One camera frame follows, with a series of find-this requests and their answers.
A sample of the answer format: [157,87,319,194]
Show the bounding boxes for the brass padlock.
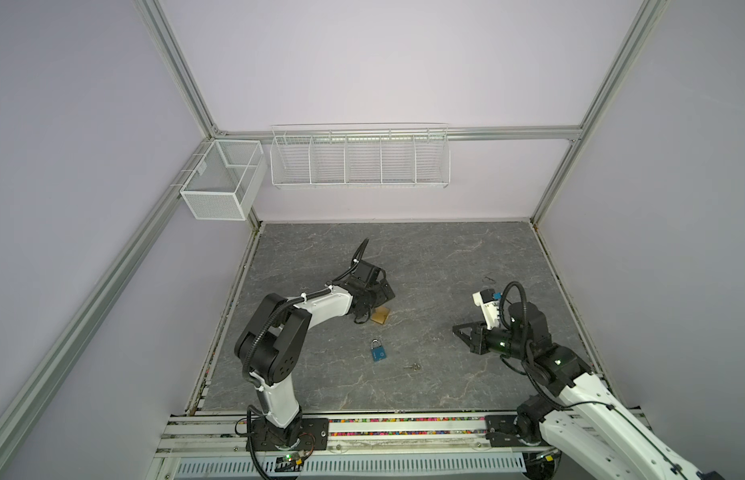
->
[370,306,391,325]

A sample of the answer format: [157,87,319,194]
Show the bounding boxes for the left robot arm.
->
[234,239,396,448]

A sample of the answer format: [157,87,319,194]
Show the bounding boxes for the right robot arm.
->
[453,281,720,479]

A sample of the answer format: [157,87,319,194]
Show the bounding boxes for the blue padlock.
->
[370,339,387,362]

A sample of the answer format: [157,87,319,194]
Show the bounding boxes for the white mesh box basket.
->
[180,140,266,221]

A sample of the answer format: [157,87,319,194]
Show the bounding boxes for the white wire shelf basket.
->
[270,123,452,188]

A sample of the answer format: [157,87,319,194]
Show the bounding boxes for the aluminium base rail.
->
[156,411,516,457]

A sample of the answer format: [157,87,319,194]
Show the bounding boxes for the white vented cable duct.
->
[170,452,527,479]

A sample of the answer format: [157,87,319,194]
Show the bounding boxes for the aluminium frame profiles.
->
[0,1,668,476]

